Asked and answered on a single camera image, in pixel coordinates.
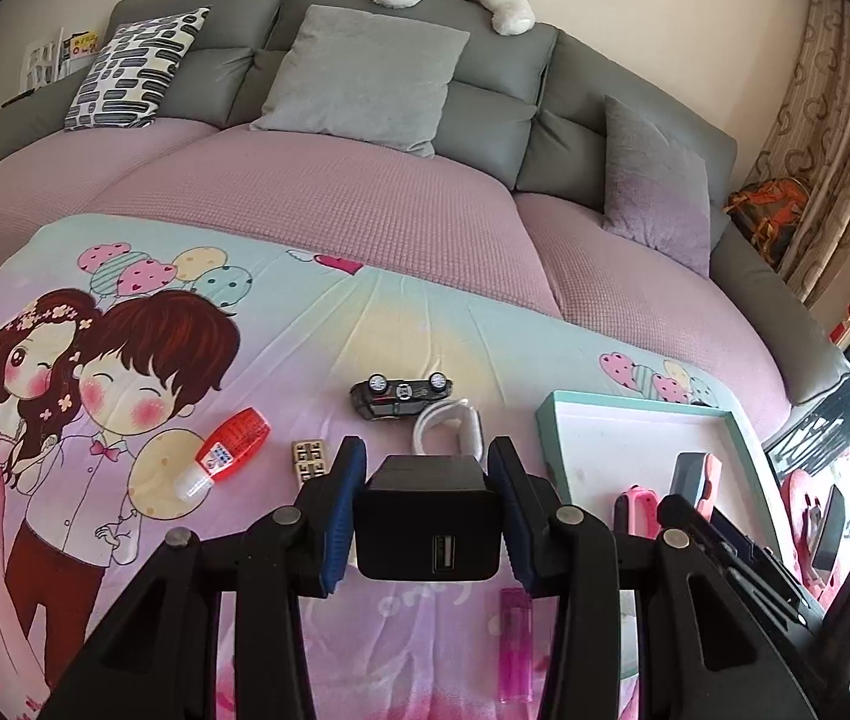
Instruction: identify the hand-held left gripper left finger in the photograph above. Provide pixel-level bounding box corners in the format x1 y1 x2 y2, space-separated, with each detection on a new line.
38 436 366 720

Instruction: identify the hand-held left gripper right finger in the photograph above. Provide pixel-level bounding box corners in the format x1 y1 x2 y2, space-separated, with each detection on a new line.
486 435 850 720

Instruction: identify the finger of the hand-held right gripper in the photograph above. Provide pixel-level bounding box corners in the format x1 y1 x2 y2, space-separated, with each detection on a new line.
657 495 825 636

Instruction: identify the blue coral toy knife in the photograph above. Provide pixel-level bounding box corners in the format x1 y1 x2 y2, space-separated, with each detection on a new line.
671 452 724 520

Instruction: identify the pink watch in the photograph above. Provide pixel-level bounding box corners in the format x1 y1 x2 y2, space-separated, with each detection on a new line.
789 467 848 605

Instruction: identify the black charger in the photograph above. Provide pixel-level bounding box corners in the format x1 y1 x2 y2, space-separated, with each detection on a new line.
354 454 507 582

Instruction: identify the pink tan toy dog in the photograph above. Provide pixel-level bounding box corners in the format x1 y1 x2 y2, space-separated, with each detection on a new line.
615 486 659 539

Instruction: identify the white watch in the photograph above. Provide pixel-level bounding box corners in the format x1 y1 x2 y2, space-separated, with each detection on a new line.
414 399 484 458

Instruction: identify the teal cardboard box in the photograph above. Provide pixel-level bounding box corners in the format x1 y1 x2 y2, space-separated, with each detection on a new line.
535 388 801 691

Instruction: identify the red glue bottle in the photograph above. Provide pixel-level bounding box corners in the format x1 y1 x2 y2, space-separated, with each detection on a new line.
183 406 272 502

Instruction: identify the gold rectangular box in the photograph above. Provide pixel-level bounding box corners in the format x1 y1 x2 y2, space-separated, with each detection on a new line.
291 439 334 488

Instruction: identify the pink lighter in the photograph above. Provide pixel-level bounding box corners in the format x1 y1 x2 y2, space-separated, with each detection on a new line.
498 587 532 704

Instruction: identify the black toy car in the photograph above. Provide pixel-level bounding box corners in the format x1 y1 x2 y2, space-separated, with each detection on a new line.
350 371 454 421

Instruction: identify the black window railing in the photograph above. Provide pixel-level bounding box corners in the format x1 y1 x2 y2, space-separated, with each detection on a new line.
766 360 850 466

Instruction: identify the cartoon printed blanket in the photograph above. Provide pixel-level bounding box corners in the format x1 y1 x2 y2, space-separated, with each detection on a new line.
0 214 771 720

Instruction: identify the pink quilted sofa cover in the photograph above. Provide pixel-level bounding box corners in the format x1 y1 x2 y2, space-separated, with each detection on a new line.
0 120 794 406

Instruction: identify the orange bag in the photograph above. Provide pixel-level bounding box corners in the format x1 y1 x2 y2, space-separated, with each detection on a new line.
725 178 809 267

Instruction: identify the grey purple pillow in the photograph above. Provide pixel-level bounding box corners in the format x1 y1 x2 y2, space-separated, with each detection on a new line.
601 95 713 275

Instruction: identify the beige patterned curtain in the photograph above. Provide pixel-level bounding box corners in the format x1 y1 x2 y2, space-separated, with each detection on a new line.
755 0 850 308

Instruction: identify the plain grey pillow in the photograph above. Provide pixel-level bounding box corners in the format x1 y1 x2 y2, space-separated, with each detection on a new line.
249 5 471 158

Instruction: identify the grey sofa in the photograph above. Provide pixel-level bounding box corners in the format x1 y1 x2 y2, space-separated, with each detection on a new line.
0 0 850 406

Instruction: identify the black white patterned pillow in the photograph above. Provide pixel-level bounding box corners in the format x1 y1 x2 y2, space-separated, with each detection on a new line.
65 7 212 130

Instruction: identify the white rack with booklets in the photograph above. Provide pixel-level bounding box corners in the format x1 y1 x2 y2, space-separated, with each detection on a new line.
22 26 100 87

